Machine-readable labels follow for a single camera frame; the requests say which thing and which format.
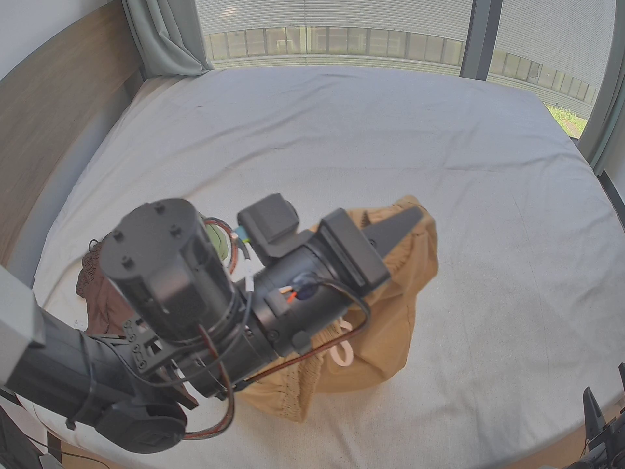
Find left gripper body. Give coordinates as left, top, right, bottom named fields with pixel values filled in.
left=253, top=207, right=392, bottom=356

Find bed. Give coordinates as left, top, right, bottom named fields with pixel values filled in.
left=0, top=0, right=625, bottom=469

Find grey-green curtain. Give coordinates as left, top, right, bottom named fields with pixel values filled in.
left=116, top=0, right=215, bottom=78

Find green garment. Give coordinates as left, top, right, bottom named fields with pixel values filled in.
left=204, top=220, right=237, bottom=263

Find brown shorts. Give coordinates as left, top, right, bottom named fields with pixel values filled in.
left=75, top=236, right=201, bottom=409

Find window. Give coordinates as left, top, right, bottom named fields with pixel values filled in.
left=188, top=0, right=625, bottom=175

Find tan shorts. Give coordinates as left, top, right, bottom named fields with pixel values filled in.
left=242, top=194, right=440, bottom=424

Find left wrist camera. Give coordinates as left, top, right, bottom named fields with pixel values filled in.
left=237, top=193, right=313, bottom=265

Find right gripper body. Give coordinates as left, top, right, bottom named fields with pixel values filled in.
left=581, top=420, right=625, bottom=469

